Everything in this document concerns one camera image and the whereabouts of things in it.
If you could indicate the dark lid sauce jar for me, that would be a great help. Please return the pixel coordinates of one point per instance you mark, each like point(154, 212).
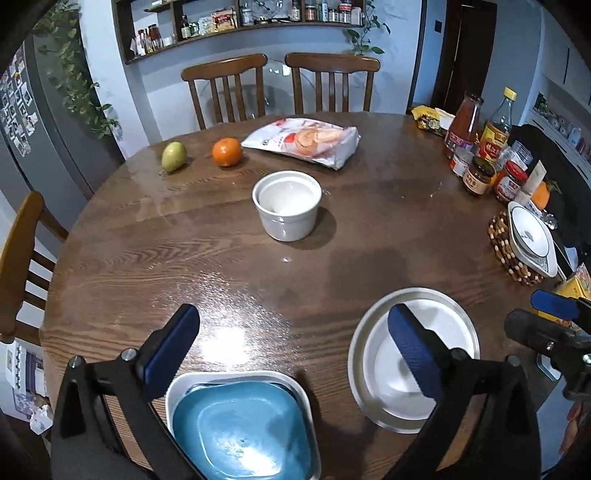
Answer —
point(478, 177)

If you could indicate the wooden wall shelf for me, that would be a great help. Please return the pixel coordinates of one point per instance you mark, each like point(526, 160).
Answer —
point(152, 53)

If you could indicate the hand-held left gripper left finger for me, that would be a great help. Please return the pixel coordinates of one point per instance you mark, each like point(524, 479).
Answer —
point(171, 355)

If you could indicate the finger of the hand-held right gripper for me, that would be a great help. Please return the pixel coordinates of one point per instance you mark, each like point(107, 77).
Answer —
point(531, 330)
point(554, 303)

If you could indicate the small white label jar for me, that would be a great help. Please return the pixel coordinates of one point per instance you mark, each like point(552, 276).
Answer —
point(461, 164)

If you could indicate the yellow cap sauce bottle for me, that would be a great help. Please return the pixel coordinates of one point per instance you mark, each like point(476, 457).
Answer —
point(494, 138)

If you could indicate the small white bowl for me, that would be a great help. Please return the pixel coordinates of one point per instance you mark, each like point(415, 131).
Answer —
point(392, 369)

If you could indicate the grey refrigerator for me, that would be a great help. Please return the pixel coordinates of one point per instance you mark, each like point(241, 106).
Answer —
point(51, 147)

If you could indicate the white snack bag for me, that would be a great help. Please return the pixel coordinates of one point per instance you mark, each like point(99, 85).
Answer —
point(304, 138)

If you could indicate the yellow snack packet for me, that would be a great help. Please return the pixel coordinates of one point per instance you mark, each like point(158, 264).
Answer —
point(429, 120)

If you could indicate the wooden chair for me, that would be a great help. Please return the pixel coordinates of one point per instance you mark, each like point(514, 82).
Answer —
point(23, 230)
point(221, 69)
point(332, 62)

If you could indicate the person's right hand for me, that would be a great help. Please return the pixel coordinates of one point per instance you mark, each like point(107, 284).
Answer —
point(571, 429)

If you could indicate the red lid sauce jar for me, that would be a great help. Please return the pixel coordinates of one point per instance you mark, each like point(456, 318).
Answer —
point(511, 182)

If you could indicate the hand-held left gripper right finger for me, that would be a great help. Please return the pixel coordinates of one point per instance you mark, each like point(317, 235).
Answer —
point(415, 355)

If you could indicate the white ceramic pot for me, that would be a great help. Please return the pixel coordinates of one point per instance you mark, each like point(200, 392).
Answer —
point(286, 217)

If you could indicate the large patterned square plate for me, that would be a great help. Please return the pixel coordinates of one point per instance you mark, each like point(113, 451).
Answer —
point(302, 397)

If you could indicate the large white bowl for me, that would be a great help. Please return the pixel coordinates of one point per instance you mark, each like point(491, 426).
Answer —
point(355, 364)

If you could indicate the group of fridge photo magnets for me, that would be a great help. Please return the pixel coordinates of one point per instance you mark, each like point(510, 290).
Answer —
point(18, 101)

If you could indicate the orange packet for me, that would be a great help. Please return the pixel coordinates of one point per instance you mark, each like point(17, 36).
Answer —
point(541, 196)

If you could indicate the wooden bead trivet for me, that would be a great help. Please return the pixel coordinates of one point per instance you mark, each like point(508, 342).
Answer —
point(501, 244)

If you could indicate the green pear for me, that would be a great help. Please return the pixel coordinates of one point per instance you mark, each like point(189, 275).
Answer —
point(174, 157)

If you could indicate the yellow carton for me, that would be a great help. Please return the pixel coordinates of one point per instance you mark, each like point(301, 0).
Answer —
point(572, 288)

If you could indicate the white cardboard box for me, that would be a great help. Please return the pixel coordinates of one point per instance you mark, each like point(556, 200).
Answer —
point(23, 369)

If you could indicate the blue square plate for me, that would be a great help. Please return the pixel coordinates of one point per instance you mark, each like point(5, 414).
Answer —
point(240, 434)

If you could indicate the row of shelf bottles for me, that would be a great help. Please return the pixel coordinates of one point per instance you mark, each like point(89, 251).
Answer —
point(240, 18)

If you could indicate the dark wooden door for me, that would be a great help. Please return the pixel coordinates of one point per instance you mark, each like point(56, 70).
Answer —
point(466, 55)

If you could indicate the orange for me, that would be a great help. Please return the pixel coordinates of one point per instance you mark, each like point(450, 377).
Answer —
point(227, 152)

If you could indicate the red sauce bottle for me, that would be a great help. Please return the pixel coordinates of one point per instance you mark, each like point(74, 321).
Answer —
point(461, 134)

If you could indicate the hanging green vine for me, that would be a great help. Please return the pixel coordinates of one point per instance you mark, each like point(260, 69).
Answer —
point(362, 41)
point(78, 92)

